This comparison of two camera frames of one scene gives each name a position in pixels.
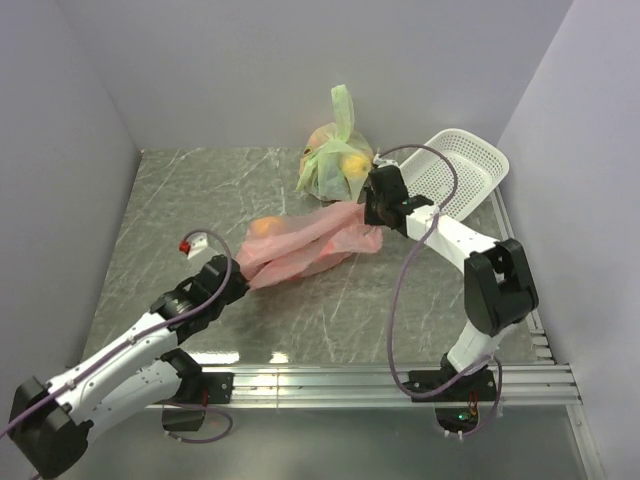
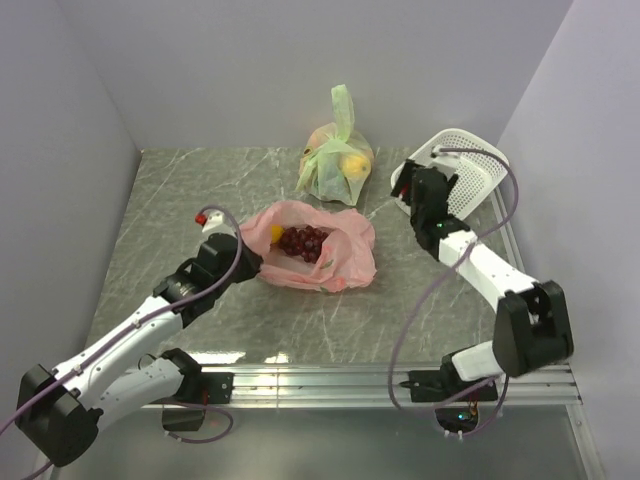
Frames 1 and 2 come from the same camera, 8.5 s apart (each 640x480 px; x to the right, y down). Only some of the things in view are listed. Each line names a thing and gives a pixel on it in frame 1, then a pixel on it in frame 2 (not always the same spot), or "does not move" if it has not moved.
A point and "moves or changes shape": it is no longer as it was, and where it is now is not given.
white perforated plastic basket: x=479 y=168 does not move
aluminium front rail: x=508 y=384 does not move
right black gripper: x=370 y=219 → x=405 y=177
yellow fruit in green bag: x=355 y=166 does not move
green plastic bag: x=337 y=158 does not move
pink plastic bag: x=277 y=247 moves or changes shape
